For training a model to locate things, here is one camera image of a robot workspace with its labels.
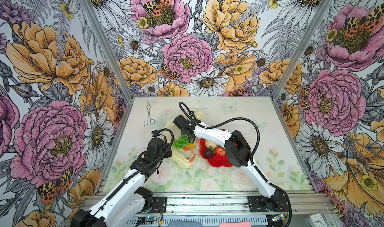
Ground translucent yellowish plastic bag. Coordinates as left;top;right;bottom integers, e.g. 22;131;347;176
165;112;201;169

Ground cream fake garlic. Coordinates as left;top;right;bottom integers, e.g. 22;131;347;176
205;140;218;151

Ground red flower-shaped bowl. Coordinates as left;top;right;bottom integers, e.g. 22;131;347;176
198;129;233;168

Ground dark purple fake mangosteen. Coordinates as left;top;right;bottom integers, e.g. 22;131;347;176
203;148;215;159

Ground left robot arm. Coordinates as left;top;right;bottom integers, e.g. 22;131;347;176
71;137;174;227

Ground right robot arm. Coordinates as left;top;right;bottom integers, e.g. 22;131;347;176
173;115;285;212

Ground green fake grapes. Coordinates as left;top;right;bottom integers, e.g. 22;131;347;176
173;136;191;149

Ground metal tongs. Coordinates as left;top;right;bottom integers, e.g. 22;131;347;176
143;101;156;126

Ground small circuit board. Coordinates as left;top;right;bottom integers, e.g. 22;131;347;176
135;216;164;227

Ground pink cloth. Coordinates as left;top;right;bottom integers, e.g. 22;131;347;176
219;222;251;227

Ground white clock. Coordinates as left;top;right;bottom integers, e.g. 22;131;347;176
308;213;329;227

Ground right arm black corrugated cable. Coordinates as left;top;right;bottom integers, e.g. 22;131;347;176
178;101;293;227

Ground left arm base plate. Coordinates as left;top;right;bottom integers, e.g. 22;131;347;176
148;197;168;214

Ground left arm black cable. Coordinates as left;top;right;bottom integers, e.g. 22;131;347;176
83;128;175;227

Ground aluminium front rail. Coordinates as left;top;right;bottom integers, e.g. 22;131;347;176
153;191;335;216

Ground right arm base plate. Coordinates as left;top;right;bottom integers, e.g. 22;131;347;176
244;196;290;213

